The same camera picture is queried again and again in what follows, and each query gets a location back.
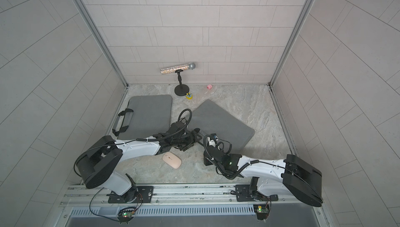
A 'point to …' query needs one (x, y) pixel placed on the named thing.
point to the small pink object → (209, 86)
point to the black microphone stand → (180, 89)
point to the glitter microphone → (190, 65)
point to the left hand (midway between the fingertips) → (202, 140)
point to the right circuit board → (261, 211)
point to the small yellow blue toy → (189, 96)
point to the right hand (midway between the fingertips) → (204, 155)
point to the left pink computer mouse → (172, 160)
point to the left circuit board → (125, 216)
